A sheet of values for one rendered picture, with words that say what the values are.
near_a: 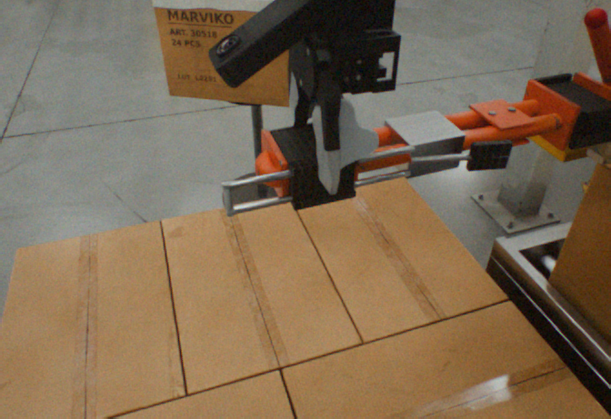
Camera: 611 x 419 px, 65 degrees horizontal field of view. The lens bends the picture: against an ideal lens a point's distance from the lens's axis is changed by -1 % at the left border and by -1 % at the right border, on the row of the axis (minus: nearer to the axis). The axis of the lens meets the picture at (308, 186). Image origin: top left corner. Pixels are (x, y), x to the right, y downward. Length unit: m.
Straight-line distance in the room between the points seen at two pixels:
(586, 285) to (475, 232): 1.16
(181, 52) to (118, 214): 0.92
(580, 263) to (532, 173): 1.14
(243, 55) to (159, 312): 0.93
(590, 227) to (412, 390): 0.52
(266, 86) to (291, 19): 1.48
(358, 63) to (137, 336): 0.93
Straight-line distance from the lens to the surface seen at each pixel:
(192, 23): 1.91
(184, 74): 2.01
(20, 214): 2.72
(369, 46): 0.44
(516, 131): 0.61
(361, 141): 0.46
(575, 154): 0.85
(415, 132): 0.55
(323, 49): 0.43
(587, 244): 1.22
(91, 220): 2.52
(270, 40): 0.42
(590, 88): 0.72
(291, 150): 0.49
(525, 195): 2.41
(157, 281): 1.34
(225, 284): 1.29
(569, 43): 2.11
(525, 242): 1.44
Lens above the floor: 1.48
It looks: 36 degrees down
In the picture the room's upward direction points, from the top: straight up
